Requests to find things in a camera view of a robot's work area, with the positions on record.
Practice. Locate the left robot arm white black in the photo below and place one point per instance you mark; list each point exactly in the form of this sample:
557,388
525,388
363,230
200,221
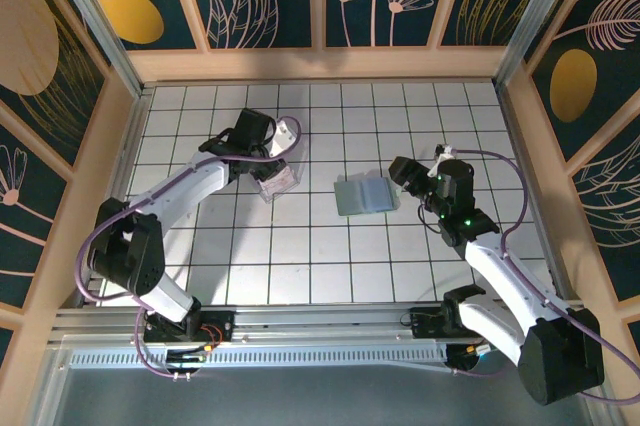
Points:
180,186

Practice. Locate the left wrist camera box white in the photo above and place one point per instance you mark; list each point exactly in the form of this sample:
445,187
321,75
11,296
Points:
282,136

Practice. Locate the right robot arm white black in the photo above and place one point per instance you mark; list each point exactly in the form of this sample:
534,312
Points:
500,271

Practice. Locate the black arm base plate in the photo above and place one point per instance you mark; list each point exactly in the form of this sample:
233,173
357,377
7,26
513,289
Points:
220,321
425,326

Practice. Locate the wall panel single flower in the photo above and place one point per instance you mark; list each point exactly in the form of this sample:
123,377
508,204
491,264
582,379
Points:
20,206

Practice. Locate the wall panel large beige circle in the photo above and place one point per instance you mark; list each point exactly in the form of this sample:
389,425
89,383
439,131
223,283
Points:
30,46

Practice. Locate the aluminium side rail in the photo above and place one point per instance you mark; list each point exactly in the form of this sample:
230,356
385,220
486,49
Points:
522,146
123,171

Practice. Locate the wall panel pale leaf outlines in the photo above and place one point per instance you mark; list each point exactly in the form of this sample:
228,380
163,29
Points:
610,206

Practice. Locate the grey metal shelf plate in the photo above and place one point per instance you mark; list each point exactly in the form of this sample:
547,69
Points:
320,396

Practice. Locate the aluminium corner post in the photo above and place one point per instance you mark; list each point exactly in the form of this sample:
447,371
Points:
510,71
127,77

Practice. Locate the aluminium front rail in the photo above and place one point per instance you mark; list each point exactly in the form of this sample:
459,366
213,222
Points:
320,321

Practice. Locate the wall panel yellow oval fern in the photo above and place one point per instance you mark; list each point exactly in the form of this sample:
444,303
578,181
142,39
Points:
575,86

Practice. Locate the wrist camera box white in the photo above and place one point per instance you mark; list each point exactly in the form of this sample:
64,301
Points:
445,155
282,136

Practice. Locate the pink blossom card stack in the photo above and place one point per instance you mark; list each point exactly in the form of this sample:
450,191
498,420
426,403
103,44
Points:
280,185

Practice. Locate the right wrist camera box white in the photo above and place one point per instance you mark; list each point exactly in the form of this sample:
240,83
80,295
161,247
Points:
445,155

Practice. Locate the clear acrylic card box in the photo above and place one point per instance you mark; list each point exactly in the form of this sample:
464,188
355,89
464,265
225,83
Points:
266,197

